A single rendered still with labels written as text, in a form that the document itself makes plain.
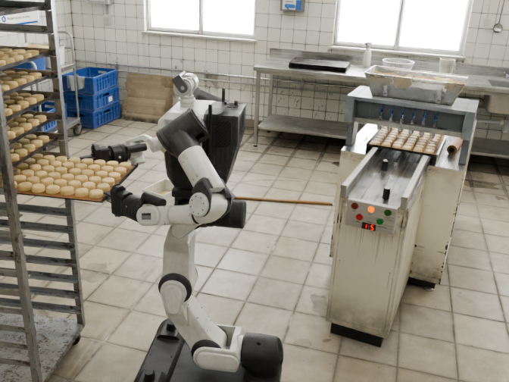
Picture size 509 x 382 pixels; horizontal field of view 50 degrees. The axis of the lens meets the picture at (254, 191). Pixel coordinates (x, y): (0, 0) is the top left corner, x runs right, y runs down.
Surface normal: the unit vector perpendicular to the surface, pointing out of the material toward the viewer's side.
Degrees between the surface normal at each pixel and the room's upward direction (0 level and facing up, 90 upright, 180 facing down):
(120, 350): 0
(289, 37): 90
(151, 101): 67
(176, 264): 90
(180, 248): 115
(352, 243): 90
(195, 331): 90
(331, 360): 0
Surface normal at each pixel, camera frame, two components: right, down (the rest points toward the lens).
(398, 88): -0.39, 0.70
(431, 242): -0.41, 0.34
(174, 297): -0.12, 0.38
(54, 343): 0.04, -0.92
